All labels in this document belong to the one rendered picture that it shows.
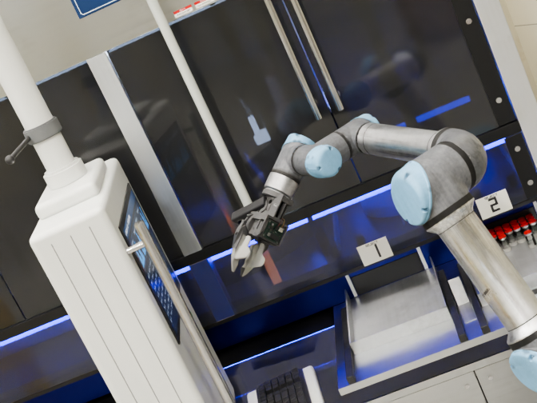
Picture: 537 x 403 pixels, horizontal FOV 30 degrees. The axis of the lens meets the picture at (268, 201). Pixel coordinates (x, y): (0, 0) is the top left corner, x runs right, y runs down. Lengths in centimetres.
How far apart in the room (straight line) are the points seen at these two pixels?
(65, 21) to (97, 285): 75
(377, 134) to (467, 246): 42
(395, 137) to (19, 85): 85
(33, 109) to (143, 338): 58
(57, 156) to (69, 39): 40
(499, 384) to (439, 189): 106
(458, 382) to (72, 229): 126
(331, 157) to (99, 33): 71
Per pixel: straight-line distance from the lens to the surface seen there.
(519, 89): 266
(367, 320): 271
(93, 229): 218
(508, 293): 203
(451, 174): 202
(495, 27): 262
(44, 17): 266
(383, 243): 273
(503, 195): 272
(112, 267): 220
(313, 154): 231
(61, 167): 237
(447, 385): 293
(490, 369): 292
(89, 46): 264
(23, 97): 235
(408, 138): 222
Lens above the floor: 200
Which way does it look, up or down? 16 degrees down
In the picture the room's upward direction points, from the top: 25 degrees counter-clockwise
